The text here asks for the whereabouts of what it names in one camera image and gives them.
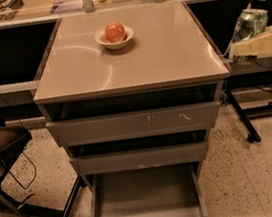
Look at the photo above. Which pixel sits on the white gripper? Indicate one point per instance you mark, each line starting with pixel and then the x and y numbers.
pixel 259 46

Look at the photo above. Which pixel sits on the green soda can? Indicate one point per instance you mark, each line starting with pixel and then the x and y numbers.
pixel 249 40

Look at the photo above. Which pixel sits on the grey drawer cabinet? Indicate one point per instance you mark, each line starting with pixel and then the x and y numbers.
pixel 168 62

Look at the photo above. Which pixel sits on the grey middle drawer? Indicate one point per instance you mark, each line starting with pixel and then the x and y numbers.
pixel 129 154

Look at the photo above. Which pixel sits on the grey drawer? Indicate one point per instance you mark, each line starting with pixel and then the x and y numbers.
pixel 129 154
pixel 146 123
pixel 166 191

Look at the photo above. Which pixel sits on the grey top drawer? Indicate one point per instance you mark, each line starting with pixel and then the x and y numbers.
pixel 146 123

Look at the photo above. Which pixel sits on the grey bottom drawer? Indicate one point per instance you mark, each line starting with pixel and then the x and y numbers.
pixel 166 191

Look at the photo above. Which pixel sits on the red apple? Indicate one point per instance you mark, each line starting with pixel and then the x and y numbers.
pixel 115 32

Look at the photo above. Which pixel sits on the white ceramic bowl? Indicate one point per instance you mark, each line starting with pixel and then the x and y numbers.
pixel 100 38

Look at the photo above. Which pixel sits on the black table leg frame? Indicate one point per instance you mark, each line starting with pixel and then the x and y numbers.
pixel 247 81

